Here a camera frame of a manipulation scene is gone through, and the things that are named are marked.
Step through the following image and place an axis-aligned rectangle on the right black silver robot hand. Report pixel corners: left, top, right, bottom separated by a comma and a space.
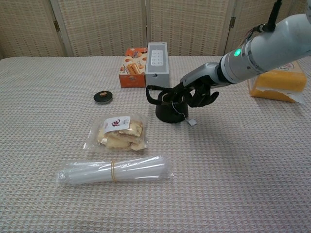
167, 62, 231, 109

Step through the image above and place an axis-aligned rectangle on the pyramid tea bag with string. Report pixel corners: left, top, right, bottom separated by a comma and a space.
171, 100, 197, 127

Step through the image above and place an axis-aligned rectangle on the black cast iron teapot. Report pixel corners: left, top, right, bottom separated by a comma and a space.
145, 84, 189, 123

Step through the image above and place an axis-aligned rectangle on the black teapot lid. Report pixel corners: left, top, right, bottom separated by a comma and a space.
93, 90, 114, 105

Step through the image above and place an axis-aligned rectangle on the pastry packet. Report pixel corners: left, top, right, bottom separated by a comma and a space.
83, 115, 149, 153

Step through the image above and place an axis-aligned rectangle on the grey power strip box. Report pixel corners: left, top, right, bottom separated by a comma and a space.
145, 42, 170, 87

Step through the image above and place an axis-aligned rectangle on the orange snack box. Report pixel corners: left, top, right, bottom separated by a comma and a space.
119, 48, 148, 88

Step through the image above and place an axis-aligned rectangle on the yellow cat print tissue pack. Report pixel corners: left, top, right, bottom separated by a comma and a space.
247, 60, 308, 105

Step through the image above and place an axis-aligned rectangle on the pink woven tablecloth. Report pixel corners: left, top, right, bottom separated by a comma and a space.
0, 56, 311, 233

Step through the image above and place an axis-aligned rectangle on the woven folding screen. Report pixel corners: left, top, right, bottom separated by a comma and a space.
0, 0, 311, 59

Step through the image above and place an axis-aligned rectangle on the clear bundle of straws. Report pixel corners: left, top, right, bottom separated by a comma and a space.
55, 154, 174, 187

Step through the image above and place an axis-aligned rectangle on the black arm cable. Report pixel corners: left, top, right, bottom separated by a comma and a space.
264, 0, 283, 32

